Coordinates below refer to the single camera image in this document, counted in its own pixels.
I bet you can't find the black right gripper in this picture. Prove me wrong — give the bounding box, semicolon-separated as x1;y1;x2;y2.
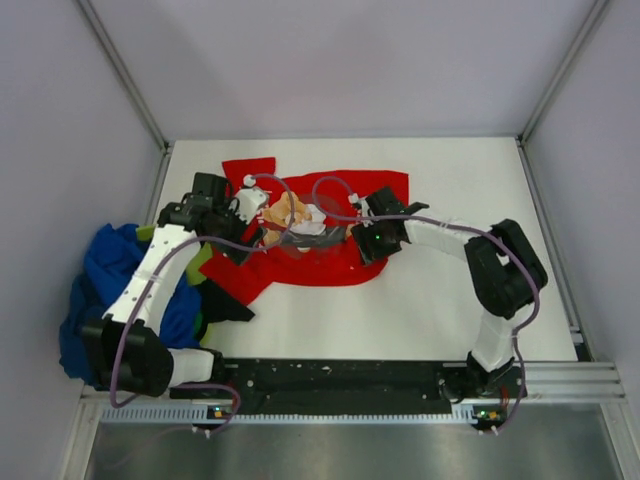
353;217;402;265

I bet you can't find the red printed t shirt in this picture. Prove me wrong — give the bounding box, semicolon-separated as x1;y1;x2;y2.
200;170;409;305

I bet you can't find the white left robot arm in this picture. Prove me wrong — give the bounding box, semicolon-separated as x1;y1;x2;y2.
81;172;269;397

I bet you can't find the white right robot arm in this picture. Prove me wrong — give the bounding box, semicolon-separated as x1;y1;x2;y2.
348;187;548;401

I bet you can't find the green plastic basket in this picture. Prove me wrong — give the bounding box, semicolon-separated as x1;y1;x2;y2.
168;244;213;343

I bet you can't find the black t shirt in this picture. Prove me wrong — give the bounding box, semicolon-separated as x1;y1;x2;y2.
196;280;255;325

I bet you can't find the blue t shirt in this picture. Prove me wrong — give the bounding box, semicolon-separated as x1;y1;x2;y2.
59;224;201;388

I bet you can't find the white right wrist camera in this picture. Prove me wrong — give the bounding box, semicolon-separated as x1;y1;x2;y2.
348;193;370;222

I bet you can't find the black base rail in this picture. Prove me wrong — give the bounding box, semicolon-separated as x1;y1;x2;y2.
169;357;526;415

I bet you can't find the white slotted cable duct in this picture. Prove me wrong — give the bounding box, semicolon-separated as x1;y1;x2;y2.
101;399;506;426

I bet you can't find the aluminium frame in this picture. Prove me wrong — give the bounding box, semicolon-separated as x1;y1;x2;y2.
80;1;639;479

